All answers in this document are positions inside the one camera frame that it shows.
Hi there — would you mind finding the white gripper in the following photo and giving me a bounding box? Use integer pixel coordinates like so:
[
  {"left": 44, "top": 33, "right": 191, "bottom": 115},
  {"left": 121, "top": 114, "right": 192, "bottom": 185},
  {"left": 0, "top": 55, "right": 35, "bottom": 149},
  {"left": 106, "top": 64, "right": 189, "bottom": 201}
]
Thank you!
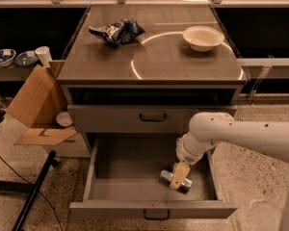
[{"left": 170, "top": 132, "right": 206, "bottom": 190}]

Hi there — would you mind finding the silver redbull can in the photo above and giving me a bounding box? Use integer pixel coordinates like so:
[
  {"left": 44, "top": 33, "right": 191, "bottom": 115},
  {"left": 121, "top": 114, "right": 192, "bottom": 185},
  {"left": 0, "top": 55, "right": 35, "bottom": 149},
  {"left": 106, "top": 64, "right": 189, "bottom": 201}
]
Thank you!
[{"left": 160, "top": 170, "right": 193, "bottom": 192}]

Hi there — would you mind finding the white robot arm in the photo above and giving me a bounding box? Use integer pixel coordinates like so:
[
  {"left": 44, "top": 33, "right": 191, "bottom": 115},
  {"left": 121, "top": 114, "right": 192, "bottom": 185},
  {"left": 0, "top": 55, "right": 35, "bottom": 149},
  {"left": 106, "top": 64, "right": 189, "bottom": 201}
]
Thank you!
[{"left": 170, "top": 113, "right": 289, "bottom": 231}]

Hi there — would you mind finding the open lower drawer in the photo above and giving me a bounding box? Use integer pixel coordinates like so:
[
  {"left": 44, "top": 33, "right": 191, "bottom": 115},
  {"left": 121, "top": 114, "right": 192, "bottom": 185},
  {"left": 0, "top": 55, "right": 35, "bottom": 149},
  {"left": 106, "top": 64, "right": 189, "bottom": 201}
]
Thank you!
[{"left": 70, "top": 134, "right": 237, "bottom": 220}]

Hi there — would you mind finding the closed upper drawer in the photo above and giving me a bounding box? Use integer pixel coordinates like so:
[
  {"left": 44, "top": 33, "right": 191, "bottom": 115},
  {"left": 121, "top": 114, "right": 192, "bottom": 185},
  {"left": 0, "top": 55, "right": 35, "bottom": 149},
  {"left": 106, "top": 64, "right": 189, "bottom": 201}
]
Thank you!
[{"left": 67, "top": 105, "right": 237, "bottom": 133}]

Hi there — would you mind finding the grey drawer cabinet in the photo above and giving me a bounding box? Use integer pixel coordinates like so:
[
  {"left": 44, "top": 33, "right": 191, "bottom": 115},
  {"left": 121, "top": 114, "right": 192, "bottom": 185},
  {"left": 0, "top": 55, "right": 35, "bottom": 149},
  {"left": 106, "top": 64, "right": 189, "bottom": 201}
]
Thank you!
[{"left": 56, "top": 4, "right": 249, "bottom": 161}]

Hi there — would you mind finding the small white bowl in box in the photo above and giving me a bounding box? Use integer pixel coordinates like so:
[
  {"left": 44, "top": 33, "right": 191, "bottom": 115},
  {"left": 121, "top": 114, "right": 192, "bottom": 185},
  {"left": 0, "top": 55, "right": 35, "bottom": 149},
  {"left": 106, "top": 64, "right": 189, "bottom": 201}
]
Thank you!
[{"left": 56, "top": 112, "right": 73, "bottom": 127}]

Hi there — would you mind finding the white paper bowl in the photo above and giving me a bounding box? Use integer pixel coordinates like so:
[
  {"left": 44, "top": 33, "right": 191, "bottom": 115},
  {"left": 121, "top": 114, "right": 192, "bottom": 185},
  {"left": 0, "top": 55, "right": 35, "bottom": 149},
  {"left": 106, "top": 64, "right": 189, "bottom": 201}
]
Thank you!
[{"left": 182, "top": 26, "right": 224, "bottom": 52}]

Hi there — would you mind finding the blue crumpled chip bag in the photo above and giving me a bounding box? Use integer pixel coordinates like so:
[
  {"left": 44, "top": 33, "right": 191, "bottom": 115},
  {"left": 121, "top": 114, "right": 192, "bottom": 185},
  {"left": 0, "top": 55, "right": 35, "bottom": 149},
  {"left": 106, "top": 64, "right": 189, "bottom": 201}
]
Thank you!
[{"left": 89, "top": 19, "right": 145, "bottom": 45}]

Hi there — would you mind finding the open cardboard box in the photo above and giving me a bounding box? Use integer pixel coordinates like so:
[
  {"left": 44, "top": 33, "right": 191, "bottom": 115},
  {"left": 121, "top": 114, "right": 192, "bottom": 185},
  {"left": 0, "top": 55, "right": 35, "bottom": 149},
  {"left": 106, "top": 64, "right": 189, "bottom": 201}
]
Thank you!
[{"left": 7, "top": 65, "right": 91, "bottom": 158}]

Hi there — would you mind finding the white paper cup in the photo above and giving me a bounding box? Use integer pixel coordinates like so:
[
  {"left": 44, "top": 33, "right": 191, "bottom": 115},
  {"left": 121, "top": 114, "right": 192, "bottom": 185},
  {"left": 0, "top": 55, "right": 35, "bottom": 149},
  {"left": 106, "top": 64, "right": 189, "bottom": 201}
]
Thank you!
[{"left": 35, "top": 46, "right": 52, "bottom": 66}]

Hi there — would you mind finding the black pole stand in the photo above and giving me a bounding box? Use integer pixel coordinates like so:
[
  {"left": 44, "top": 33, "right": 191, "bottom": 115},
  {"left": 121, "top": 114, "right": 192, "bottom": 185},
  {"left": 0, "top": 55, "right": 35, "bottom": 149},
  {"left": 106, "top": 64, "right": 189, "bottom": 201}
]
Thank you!
[{"left": 0, "top": 151, "right": 58, "bottom": 231}]

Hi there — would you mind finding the black floor cable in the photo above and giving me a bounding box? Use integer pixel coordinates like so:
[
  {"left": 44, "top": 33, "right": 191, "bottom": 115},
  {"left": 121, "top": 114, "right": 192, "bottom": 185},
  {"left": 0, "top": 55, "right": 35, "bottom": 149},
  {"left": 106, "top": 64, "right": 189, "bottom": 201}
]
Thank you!
[{"left": 0, "top": 144, "right": 65, "bottom": 231}]

